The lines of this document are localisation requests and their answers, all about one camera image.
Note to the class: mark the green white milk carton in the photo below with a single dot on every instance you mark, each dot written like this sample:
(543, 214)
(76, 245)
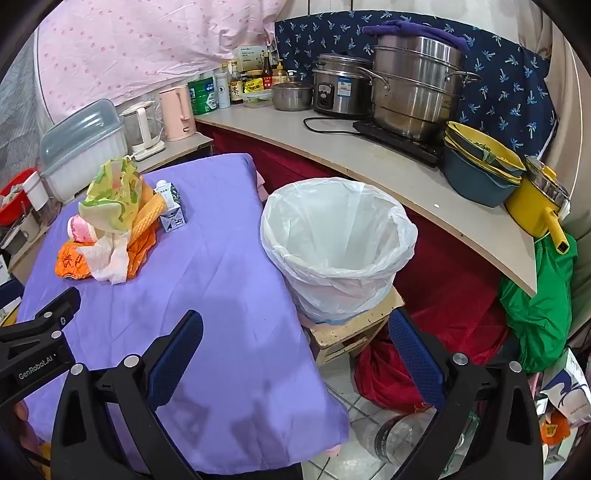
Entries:
(171, 214)

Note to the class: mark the red curtain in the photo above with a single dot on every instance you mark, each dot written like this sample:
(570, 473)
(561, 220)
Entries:
(443, 277)

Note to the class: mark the black induction cooker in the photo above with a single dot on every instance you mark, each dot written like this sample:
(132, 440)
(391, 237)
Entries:
(397, 143)

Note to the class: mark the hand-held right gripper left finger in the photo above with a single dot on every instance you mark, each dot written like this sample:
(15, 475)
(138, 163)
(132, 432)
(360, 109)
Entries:
(178, 355)

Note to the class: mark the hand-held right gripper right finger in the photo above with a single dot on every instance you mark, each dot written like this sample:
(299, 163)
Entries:
(415, 355)

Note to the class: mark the white slim bottle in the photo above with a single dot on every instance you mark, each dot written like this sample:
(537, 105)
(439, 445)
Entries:
(223, 90)

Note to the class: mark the stacked yellow and blue bowls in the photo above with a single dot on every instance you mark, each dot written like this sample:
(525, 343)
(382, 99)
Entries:
(494, 154)

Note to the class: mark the dark sauce bottle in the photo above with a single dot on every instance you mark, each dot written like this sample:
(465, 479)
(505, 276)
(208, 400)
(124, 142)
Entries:
(236, 87)

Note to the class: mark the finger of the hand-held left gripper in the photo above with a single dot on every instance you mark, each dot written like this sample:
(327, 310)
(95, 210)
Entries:
(62, 304)

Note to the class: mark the pink paper cup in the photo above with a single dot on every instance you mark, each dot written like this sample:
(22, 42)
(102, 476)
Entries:
(79, 229)

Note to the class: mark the clear food container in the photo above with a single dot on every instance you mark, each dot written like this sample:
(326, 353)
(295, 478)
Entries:
(256, 99)

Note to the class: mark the yellow pump bottle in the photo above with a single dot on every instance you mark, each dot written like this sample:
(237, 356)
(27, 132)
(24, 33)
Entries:
(280, 74)

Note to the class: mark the pink dotted sheet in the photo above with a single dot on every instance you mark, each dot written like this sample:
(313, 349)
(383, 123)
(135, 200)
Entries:
(138, 46)

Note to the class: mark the yellow knitted cloth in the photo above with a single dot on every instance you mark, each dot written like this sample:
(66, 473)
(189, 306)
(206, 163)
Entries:
(147, 217)

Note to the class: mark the blue basin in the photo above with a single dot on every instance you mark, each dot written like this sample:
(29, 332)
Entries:
(475, 184)

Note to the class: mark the red basin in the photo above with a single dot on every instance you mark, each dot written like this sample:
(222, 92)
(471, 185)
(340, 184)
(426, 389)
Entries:
(14, 194)

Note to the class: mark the white dish rack with lid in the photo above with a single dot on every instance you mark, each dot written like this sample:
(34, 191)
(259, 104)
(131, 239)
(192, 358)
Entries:
(83, 147)

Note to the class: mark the beige curtain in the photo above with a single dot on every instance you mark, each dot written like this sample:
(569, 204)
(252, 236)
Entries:
(565, 69)

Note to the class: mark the green white carton box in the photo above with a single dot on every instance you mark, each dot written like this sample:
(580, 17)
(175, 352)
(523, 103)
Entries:
(251, 57)

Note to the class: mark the white plastic bag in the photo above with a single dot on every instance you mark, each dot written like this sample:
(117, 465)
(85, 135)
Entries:
(332, 230)

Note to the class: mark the red plastic bag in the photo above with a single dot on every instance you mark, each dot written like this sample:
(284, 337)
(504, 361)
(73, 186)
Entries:
(392, 378)

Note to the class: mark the green yellow plastic bag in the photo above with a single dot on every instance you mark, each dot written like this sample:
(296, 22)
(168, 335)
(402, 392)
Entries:
(115, 198)

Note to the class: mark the large steel steamer pot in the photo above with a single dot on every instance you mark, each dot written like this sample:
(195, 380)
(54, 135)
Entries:
(415, 92)

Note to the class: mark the purple table cloth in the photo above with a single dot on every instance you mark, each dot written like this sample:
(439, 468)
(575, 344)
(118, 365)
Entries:
(207, 286)

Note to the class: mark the tall soy sauce bottle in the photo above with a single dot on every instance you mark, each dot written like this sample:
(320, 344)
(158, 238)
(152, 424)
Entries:
(267, 71)

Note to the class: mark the green tin can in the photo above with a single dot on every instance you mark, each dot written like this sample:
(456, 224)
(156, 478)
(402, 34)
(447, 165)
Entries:
(202, 97)

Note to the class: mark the white printed bag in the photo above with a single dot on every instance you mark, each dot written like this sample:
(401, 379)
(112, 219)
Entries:
(563, 387)

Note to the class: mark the white crumpled tissue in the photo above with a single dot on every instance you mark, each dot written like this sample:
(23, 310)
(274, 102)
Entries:
(111, 261)

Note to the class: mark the wooden stool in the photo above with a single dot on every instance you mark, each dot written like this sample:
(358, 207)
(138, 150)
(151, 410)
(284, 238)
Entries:
(351, 330)

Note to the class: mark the steel rice cooker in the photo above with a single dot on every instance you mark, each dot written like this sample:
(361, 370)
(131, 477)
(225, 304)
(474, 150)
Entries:
(341, 87)

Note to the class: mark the pink kettle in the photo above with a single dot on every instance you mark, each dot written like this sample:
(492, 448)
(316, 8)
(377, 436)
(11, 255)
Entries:
(176, 113)

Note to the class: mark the clear plastic bottle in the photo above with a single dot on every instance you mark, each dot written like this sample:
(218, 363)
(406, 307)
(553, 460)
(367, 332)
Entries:
(401, 438)

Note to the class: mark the blue patterned cloth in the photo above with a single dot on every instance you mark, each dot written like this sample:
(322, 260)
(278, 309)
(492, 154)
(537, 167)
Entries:
(508, 83)

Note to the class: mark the small steel pot with lid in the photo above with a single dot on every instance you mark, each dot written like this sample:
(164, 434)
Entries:
(291, 94)

